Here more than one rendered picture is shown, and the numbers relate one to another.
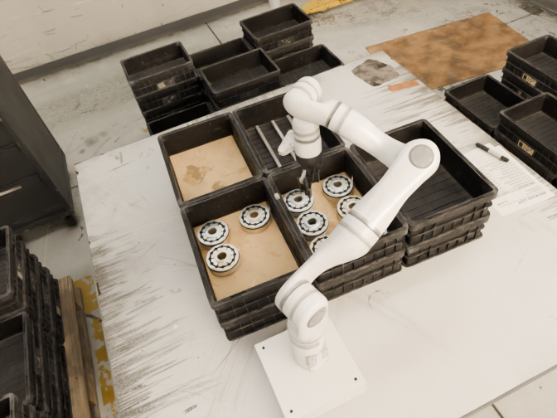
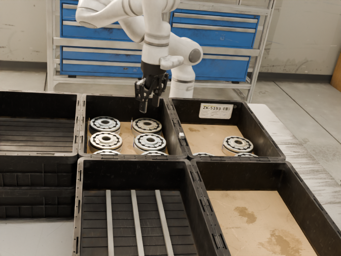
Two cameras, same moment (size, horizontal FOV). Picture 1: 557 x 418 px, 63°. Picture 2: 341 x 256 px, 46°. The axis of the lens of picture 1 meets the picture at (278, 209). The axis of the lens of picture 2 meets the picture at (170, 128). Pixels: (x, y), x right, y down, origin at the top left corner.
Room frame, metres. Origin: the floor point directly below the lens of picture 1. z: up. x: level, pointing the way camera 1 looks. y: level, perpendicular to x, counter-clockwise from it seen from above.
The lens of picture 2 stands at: (2.03, -0.06, 1.53)
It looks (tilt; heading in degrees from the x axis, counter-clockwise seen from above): 28 degrees down; 179
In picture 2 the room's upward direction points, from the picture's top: 8 degrees clockwise
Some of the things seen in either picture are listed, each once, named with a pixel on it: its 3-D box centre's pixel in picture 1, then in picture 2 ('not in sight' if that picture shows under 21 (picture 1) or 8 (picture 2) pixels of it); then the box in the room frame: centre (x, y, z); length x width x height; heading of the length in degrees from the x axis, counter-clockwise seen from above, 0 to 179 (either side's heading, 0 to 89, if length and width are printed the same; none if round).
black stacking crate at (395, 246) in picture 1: (333, 212); (128, 139); (0.92, -0.17, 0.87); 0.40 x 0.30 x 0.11; 12
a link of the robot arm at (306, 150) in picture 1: (301, 138); (161, 51); (0.94, -0.10, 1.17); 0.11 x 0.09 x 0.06; 58
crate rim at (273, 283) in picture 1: (241, 236); (220, 128); (0.85, 0.12, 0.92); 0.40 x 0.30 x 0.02; 12
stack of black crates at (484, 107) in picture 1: (485, 116); not in sight; (1.89, -1.24, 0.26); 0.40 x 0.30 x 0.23; 15
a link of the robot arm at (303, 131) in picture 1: (306, 109); (157, 14); (0.93, -0.12, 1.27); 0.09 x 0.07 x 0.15; 140
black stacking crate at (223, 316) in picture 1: (244, 246); (217, 141); (0.85, 0.12, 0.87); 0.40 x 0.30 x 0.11; 12
